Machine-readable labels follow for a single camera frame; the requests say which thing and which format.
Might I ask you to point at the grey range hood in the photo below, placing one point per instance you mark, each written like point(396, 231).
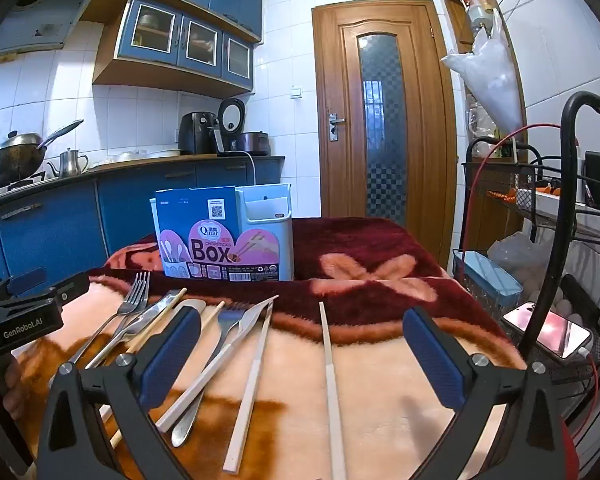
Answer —
point(35, 25)

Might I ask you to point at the pile of eggs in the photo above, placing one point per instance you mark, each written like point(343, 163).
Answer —
point(565, 305)

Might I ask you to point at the steel kettle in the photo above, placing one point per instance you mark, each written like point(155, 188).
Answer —
point(70, 162)

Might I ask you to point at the gas stove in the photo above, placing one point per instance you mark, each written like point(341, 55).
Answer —
point(20, 182)

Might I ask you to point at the wooden chopstick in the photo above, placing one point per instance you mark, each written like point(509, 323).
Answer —
point(215, 312)
point(167, 306)

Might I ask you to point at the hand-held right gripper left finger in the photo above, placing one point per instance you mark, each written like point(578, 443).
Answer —
point(172, 355)

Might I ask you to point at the white chopstick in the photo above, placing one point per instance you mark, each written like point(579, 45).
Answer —
point(331, 400)
point(247, 400)

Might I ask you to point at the dark wok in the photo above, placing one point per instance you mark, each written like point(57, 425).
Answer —
point(15, 160)

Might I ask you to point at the white light switch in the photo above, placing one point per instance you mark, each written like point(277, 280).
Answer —
point(297, 91)

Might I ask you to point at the clear plastic bag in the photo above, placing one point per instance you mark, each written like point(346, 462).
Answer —
point(480, 120)

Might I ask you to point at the black charger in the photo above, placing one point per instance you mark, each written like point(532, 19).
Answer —
point(597, 180)

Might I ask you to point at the dark kitchen countertop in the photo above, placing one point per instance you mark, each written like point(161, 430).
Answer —
point(145, 164)

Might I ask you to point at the white plastic bag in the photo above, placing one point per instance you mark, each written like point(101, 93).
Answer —
point(490, 80)

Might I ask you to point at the wooden shelf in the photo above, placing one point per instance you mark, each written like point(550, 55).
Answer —
point(460, 20)

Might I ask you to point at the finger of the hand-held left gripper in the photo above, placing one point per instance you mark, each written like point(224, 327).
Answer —
point(70, 287)
point(27, 280)

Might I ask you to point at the brown electric cooker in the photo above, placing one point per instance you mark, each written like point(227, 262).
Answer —
point(255, 142)

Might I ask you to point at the blue lower cabinets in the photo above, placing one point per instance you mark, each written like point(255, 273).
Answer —
point(55, 230)

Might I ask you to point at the light blue utensil box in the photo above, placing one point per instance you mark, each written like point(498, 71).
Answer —
point(220, 225)

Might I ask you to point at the glass-door wall cabinet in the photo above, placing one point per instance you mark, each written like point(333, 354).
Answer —
point(180, 40)

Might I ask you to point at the person's left hand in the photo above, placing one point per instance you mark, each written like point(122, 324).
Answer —
point(12, 387)

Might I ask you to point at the light blue container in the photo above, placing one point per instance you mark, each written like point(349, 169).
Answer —
point(490, 272)

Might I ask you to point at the red and peach flowered blanket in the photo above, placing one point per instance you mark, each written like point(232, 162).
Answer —
point(370, 410)

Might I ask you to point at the pink smartphone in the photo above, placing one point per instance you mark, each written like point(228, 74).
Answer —
point(545, 330)

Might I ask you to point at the black metal rack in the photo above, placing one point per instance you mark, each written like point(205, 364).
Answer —
point(575, 125)

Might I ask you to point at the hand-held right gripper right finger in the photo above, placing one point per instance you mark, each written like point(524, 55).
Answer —
point(432, 365)

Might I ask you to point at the steel fork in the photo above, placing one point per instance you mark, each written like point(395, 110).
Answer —
point(132, 300)
point(230, 317)

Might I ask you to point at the wooden door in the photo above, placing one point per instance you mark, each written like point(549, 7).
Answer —
point(345, 85)

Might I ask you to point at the white power strip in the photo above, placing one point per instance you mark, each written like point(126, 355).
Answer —
point(555, 205)

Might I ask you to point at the grey spoon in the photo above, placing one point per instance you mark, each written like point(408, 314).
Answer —
point(192, 305)

